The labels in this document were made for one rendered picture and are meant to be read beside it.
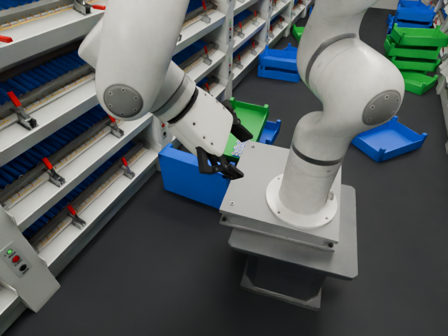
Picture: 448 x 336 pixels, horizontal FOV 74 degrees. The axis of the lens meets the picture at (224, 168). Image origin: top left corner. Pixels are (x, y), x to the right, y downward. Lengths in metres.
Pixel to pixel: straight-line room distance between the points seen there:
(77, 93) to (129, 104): 0.60
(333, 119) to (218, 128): 0.19
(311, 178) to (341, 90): 0.24
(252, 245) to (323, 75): 0.45
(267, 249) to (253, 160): 0.28
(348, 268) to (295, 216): 0.17
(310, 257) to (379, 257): 0.47
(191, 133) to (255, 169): 0.44
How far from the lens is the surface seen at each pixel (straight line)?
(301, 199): 0.75
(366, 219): 1.32
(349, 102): 0.52
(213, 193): 1.18
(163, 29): 0.36
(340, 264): 0.81
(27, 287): 1.07
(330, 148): 0.63
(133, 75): 0.37
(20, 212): 0.96
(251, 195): 0.82
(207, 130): 0.49
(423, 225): 1.41
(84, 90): 1.00
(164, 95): 0.46
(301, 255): 0.79
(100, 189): 1.20
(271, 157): 0.94
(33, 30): 0.87
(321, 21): 0.58
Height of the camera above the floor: 0.93
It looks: 41 degrees down
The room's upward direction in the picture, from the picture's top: straight up
